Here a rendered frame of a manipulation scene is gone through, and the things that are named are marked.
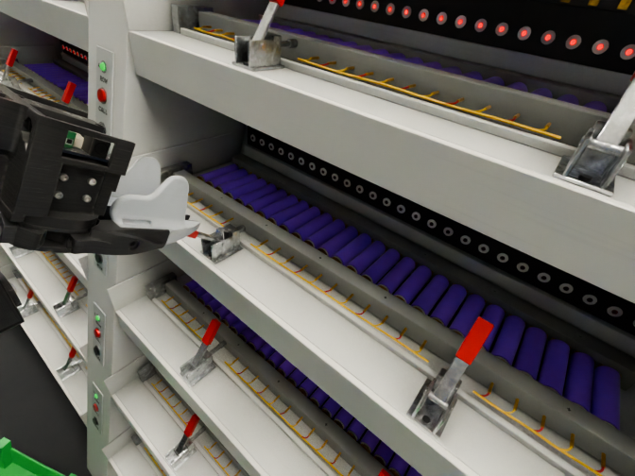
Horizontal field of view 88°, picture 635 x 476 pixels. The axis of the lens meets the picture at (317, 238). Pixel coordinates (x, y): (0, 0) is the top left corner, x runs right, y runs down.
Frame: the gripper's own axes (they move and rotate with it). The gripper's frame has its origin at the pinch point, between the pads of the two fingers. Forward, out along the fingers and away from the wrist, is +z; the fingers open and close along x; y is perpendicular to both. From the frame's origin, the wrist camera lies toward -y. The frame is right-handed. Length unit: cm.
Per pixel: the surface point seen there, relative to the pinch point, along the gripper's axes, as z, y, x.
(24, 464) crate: 14, -77, 36
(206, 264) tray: 4.6, -4.0, -0.8
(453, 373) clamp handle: 5.7, 1.2, -26.6
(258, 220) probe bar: 10.1, 1.9, -0.7
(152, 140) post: 6.3, 4.5, 18.0
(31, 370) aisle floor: 24, -77, 64
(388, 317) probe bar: 10.4, 0.6, -19.7
